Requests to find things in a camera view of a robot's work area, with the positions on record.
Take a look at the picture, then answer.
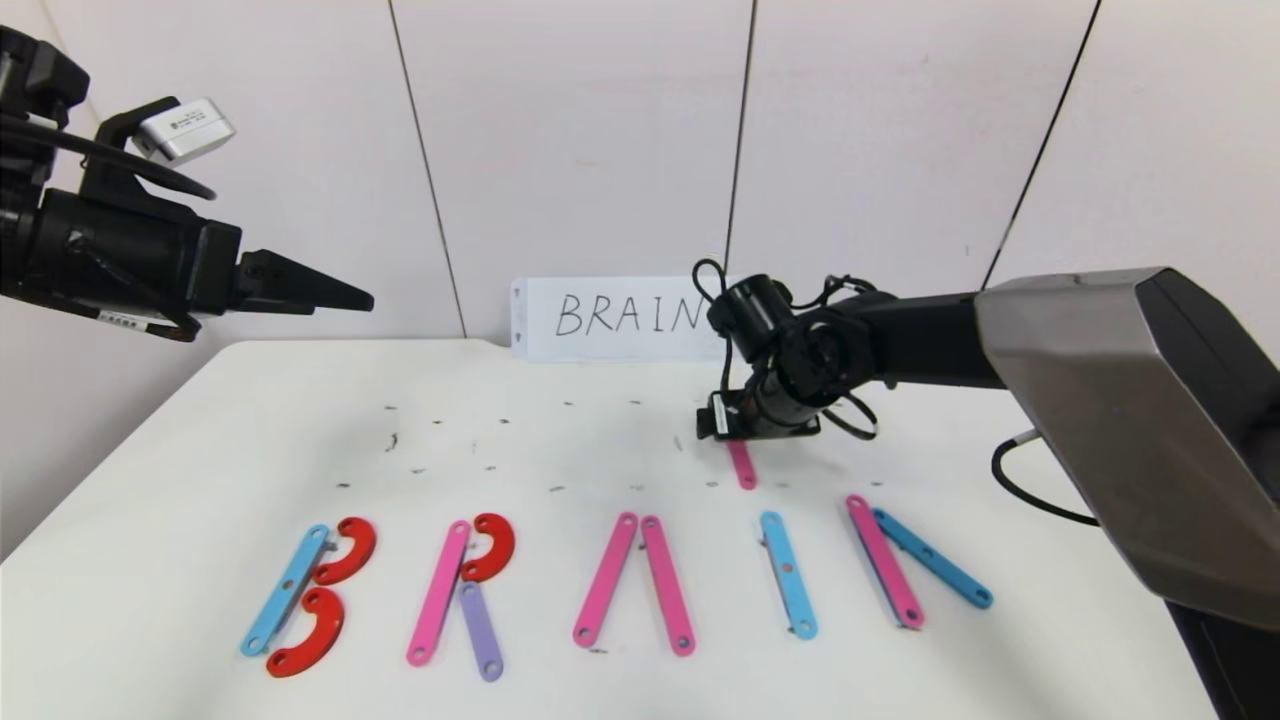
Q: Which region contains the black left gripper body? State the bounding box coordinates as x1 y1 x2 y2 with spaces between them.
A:
36 189 243 325

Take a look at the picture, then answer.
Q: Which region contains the small red curved piece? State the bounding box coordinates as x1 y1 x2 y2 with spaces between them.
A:
460 513 516 585

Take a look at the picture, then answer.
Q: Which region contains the long pink bar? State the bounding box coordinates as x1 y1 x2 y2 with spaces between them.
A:
405 520 472 667
572 512 639 648
640 516 696 657
845 495 926 630

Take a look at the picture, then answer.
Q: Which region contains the short purple bar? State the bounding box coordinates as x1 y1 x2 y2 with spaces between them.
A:
458 582 504 683

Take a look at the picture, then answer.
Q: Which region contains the short dark blue bar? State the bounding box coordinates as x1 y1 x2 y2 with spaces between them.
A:
872 508 995 610

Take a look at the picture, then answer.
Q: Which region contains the white BRAIN sign card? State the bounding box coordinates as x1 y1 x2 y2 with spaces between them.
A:
511 277 736 363

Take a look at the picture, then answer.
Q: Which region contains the large red curved piece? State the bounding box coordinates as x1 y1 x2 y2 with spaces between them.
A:
265 587 345 679
312 517 378 587

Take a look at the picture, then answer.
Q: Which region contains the long light blue bar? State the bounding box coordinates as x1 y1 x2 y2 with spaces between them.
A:
759 511 818 641
240 525 332 658

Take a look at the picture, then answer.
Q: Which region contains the black cable with white label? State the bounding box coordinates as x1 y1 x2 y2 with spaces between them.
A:
0 290 204 343

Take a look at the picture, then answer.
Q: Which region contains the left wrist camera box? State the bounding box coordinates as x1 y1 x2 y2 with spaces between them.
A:
133 97 237 166

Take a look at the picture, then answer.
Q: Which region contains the black left camera bracket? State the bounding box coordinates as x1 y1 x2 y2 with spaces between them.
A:
80 97 176 206

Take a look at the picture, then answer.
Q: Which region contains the black right camera cable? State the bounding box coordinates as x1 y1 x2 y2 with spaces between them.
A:
692 258 736 313

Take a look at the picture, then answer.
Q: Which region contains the thick black looped cable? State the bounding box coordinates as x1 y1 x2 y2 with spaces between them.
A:
992 430 1101 528

